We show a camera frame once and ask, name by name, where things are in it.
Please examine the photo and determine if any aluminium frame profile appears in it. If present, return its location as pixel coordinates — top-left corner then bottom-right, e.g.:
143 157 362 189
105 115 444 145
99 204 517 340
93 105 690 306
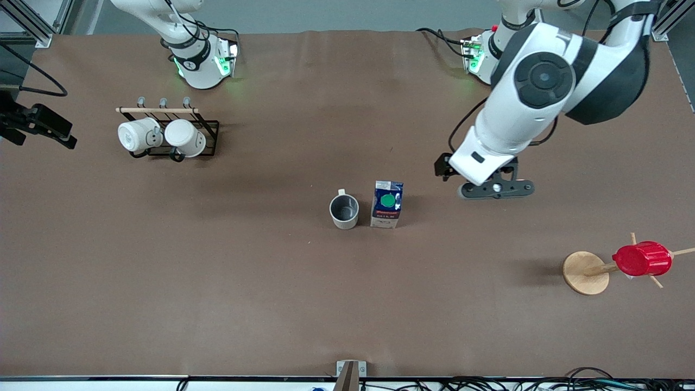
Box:
652 0 686 42
0 0 74 48

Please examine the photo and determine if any black wire mug rack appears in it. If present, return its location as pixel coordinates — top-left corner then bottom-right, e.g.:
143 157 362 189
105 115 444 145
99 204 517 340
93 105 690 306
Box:
116 97 220 162

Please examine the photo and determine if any grey ceramic mug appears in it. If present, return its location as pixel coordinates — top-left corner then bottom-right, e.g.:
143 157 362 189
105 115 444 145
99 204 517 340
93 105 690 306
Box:
329 189 360 230

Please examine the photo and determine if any wooden mug tree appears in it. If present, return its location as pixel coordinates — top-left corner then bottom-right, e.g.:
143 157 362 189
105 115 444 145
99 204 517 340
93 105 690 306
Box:
563 232 695 296

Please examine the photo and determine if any brown table cover sheet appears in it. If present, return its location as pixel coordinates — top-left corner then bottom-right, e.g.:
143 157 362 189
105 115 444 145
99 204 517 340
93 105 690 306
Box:
0 30 695 379

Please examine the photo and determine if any white mug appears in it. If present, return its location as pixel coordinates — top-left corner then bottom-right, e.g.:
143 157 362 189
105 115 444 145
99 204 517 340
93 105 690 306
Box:
118 117 163 153
164 119 207 158

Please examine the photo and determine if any black cable tangle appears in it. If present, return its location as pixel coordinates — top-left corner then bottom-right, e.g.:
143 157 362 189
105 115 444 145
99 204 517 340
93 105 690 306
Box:
176 367 695 391

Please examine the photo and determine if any blue milk carton green cap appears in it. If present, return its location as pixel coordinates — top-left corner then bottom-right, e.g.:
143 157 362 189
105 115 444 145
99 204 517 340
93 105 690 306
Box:
370 180 405 229

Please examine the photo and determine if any red plastic cup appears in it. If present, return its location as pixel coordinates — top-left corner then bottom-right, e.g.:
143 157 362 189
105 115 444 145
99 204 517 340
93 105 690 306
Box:
612 241 673 277

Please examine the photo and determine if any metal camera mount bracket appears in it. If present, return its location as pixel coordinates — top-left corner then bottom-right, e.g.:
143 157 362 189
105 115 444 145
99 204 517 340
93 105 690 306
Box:
336 360 367 391

